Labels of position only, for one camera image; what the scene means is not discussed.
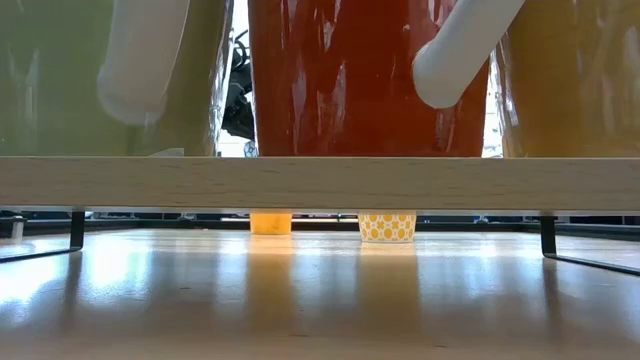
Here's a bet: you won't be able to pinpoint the wooden riser shelf black legs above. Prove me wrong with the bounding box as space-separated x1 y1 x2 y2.
0 155 640 277

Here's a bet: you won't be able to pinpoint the light green mug white handle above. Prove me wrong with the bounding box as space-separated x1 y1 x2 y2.
0 0 235 158

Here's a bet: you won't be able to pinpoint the white mug yellow pattern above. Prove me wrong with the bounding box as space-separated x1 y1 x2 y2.
357 211 418 244

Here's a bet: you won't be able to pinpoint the plain yellow mug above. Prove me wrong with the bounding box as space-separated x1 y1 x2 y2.
249 212 294 236

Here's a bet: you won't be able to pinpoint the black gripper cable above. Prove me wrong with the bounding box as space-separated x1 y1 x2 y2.
230 28 251 71

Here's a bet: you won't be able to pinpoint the red-orange mug white handle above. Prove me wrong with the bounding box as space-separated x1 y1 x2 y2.
247 0 526 159

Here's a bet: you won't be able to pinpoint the mustard yellow mug white interior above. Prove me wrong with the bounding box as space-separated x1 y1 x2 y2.
492 0 640 159

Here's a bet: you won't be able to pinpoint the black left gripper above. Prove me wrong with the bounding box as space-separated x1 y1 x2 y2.
221 53 257 143

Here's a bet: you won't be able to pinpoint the black metal table frame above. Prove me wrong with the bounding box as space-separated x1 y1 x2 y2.
0 212 640 239

